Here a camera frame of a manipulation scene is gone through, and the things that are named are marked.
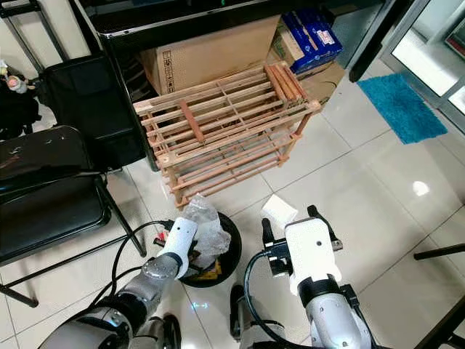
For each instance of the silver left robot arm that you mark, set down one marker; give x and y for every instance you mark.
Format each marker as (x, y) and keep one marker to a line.
(149, 283)

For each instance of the black round rubbish bin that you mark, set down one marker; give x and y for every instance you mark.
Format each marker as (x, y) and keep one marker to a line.
(231, 254)

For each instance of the white square paper sheet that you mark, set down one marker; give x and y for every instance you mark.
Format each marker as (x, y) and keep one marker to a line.
(279, 211)

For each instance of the clear crumpled plastic bag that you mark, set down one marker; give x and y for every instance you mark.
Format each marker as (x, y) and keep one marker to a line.
(207, 229)

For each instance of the silver black robot leg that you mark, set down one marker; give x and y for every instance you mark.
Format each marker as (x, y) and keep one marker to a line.
(251, 323)

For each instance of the wooden slatted shoe rack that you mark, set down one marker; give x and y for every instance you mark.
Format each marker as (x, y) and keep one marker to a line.
(225, 127)

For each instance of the black metal furniture leg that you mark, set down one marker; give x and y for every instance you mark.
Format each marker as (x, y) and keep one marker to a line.
(439, 251)

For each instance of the black cushioned chair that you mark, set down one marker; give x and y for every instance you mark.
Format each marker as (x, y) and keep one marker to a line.
(43, 193)

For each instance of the blue shaggy floor mat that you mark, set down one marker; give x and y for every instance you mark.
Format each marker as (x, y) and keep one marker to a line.
(403, 107)

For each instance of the small brown cardboard box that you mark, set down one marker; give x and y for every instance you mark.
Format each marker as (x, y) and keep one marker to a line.
(327, 76)

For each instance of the black trolley suitcase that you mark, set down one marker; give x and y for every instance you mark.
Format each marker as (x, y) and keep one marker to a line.
(91, 105)

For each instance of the blue printed carton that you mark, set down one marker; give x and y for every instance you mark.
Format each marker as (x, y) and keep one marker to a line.
(312, 36)

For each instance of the large brown cardboard box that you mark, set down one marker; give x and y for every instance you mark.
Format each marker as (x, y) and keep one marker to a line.
(211, 54)

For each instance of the small doll figurine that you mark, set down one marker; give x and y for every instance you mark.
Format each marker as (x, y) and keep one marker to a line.
(16, 81)

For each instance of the glass sliding door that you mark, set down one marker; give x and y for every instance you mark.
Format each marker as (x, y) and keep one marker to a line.
(429, 51)

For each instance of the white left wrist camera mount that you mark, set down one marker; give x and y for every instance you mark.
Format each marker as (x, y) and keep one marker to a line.
(180, 240)

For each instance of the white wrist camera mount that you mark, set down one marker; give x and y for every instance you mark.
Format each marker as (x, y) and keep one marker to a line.
(180, 240)
(312, 254)

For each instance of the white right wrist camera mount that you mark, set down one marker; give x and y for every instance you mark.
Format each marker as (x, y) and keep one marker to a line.
(312, 254)

